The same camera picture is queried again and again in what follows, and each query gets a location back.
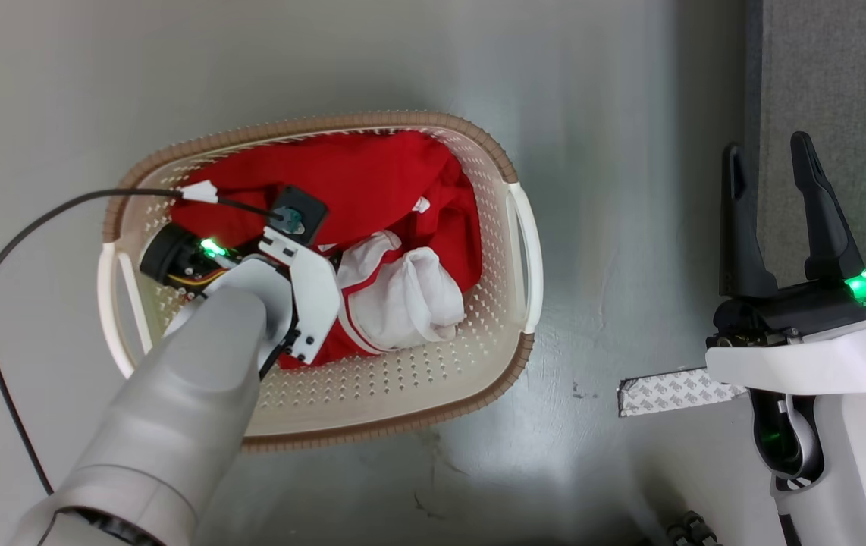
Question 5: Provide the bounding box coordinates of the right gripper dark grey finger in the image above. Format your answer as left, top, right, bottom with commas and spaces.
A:
789, 130, 866, 283
720, 143, 779, 298

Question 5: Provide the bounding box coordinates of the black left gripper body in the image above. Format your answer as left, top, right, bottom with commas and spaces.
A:
140, 224, 267, 293

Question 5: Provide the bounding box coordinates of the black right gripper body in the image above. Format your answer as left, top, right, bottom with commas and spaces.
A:
708, 262, 866, 372

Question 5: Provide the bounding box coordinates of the white garment with red stripes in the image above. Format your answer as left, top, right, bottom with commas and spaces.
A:
336, 230, 466, 357

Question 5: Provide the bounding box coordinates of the cream perforated laundry basket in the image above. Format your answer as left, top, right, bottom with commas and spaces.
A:
97, 111, 544, 454

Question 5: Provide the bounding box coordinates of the grey printed tape strip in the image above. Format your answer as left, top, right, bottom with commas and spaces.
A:
618, 367, 748, 418

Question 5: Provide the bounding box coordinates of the grey fabric sofa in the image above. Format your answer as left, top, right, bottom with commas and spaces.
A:
744, 0, 866, 437

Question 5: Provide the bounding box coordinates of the black ribbed hose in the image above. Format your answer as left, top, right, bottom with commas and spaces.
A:
664, 510, 722, 546

